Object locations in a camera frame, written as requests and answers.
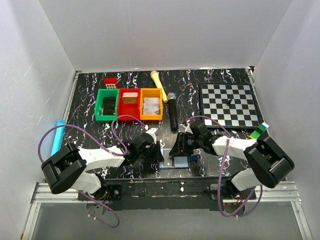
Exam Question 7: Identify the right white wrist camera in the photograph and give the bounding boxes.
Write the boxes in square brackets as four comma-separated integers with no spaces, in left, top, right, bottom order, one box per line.
[181,121,193,134]

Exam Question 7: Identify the light blue toy microphone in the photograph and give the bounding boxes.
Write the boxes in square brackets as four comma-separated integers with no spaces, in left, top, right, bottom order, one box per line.
[51,126,65,156]

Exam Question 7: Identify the yellow plastic bin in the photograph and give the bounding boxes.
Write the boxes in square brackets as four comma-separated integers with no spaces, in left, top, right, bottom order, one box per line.
[139,88,163,121]

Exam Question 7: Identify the orange cards in red bin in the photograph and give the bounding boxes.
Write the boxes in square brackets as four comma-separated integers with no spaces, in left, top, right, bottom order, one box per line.
[121,92,139,104]

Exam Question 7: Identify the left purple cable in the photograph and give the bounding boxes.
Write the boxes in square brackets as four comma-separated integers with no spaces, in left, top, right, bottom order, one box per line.
[37,114,150,229]

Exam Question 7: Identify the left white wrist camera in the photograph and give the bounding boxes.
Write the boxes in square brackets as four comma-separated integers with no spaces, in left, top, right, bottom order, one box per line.
[146,127,159,142]

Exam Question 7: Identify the black object in green bin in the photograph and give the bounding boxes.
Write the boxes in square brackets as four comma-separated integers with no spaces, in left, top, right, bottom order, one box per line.
[101,97,117,116]

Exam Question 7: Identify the white cards in yellow bin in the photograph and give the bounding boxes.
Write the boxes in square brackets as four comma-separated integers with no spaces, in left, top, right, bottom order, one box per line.
[142,97,160,115]

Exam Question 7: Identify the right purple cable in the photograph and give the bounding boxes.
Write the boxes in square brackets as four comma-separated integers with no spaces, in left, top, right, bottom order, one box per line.
[186,115,263,218]

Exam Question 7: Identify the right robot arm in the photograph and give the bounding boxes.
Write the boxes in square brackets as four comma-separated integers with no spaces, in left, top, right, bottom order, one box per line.
[169,119,295,197]

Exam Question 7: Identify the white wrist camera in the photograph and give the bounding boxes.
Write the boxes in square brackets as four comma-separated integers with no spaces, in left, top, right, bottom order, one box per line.
[181,121,193,134]
[146,127,159,142]

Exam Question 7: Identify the beige wooden microphone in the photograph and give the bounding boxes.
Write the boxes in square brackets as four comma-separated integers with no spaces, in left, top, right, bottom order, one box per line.
[150,70,168,103]

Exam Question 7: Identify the green plastic bin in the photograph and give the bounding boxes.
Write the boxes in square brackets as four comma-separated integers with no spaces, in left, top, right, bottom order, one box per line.
[94,88,120,122]

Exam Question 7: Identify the red plastic bin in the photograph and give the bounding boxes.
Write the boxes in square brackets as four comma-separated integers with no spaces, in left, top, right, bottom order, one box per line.
[117,88,141,119]

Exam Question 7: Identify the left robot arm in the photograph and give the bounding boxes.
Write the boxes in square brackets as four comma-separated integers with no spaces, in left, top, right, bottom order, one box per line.
[41,128,164,195]

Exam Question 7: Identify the yellow green brick stack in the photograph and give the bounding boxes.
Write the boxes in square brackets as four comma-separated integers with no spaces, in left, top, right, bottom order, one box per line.
[248,122,269,139]

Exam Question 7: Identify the navy blue card holder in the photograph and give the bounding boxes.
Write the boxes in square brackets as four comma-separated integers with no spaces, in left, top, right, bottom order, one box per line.
[158,148,201,170]

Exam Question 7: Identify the black microphone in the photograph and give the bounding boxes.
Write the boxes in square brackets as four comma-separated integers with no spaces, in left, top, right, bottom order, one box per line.
[167,92,179,133]

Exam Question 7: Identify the purple cable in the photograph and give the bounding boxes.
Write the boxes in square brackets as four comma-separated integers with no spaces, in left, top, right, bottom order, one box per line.
[186,115,263,218]
[37,114,150,229]

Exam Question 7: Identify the black white chessboard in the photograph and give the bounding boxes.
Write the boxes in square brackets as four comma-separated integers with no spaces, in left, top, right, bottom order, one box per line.
[199,82,262,129]

